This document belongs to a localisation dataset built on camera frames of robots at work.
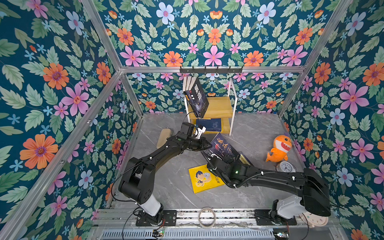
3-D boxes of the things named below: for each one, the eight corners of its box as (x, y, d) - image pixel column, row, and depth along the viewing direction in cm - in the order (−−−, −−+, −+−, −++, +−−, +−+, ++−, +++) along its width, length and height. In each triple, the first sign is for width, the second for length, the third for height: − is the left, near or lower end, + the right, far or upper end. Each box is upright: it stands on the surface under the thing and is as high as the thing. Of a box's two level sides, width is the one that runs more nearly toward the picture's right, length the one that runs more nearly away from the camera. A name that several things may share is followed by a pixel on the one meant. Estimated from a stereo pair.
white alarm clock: (276, 173, 90) (279, 170, 87) (273, 164, 94) (276, 161, 91) (295, 173, 90) (299, 170, 87) (291, 164, 94) (295, 161, 91)
